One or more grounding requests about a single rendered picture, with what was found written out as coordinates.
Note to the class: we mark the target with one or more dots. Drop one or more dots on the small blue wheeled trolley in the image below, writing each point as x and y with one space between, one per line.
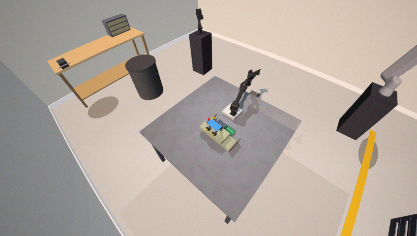
214 125

